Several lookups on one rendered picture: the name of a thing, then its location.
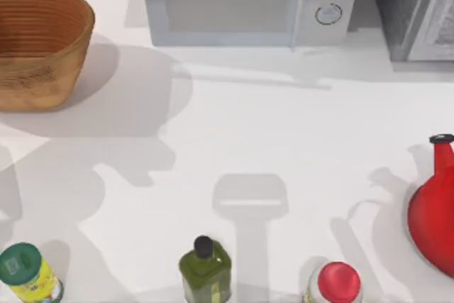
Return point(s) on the pale microwave oven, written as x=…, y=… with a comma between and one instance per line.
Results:
x=227, y=5

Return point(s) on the green square bottle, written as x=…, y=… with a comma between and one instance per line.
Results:
x=205, y=274

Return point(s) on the round microwave knob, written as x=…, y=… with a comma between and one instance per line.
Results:
x=328, y=13

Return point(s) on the red capped bottle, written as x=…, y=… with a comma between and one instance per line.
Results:
x=337, y=281

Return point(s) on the brown woven basket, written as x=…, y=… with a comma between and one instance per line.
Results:
x=39, y=51

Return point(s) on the grey cabinet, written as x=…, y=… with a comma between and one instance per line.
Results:
x=411, y=8

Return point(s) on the red round bottle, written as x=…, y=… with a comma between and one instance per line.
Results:
x=436, y=218

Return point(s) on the yellow can with green lid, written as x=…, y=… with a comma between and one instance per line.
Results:
x=28, y=274

